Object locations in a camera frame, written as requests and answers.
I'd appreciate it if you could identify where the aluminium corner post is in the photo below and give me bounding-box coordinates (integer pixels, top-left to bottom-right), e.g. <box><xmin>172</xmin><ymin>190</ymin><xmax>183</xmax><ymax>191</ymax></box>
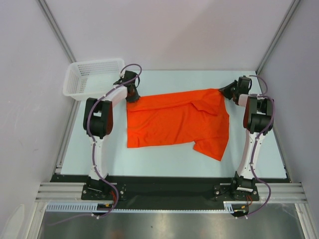
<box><xmin>255</xmin><ymin>0</ymin><xmax>303</xmax><ymax>75</ymax></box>
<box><xmin>36</xmin><ymin>0</ymin><xmax>76</xmax><ymax>63</ymax></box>

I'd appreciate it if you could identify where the orange t shirt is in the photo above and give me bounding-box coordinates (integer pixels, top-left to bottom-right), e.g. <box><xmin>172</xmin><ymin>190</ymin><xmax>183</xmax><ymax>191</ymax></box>
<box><xmin>127</xmin><ymin>89</ymin><xmax>229</xmax><ymax>161</ymax></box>

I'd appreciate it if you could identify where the left aluminium corner post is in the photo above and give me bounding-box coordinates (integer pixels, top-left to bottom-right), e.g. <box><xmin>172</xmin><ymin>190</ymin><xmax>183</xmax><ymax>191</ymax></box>
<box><xmin>36</xmin><ymin>0</ymin><xmax>76</xmax><ymax>63</ymax></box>

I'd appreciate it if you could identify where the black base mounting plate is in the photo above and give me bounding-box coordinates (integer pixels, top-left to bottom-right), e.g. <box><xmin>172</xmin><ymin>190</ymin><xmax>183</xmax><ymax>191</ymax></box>
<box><xmin>49</xmin><ymin>174</ymin><xmax>291</xmax><ymax>210</ymax></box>

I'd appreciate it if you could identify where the right aluminium corner post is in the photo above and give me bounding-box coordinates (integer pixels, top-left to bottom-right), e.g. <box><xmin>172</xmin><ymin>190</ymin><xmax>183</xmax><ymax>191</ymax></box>
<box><xmin>255</xmin><ymin>0</ymin><xmax>303</xmax><ymax>75</ymax></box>

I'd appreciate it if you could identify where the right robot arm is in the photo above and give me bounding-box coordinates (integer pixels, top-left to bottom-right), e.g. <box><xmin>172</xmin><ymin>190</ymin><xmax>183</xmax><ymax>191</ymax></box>
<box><xmin>219</xmin><ymin>75</ymin><xmax>275</xmax><ymax>201</ymax></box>

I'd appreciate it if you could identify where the white plastic mesh basket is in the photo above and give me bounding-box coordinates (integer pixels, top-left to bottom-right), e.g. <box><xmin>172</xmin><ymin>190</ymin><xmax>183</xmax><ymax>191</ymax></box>
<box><xmin>63</xmin><ymin>58</ymin><xmax>125</xmax><ymax>101</ymax></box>

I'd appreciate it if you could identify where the aluminium extrusion rail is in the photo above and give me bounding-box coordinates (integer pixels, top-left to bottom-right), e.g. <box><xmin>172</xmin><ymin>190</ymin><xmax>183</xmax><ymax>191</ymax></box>
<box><xmin>35</xmin><ymin>182</ymin><xmax>308</xmax><ymax>204</ymax></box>

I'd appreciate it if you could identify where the slotted grey cable duct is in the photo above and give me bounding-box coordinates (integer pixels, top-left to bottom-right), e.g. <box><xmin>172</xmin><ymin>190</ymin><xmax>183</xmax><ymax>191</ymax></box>
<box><xmin>46</xmin><ymin>202</ymin><xmax>239</xmax><ymax>214</ymax></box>

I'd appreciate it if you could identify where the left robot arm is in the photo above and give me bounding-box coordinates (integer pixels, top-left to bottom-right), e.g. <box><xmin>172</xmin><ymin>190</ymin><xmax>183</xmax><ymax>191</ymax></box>
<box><xmin>81</xmin><ymin>70</ymin><xmax>140</xmax><ymax>200</ymax></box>

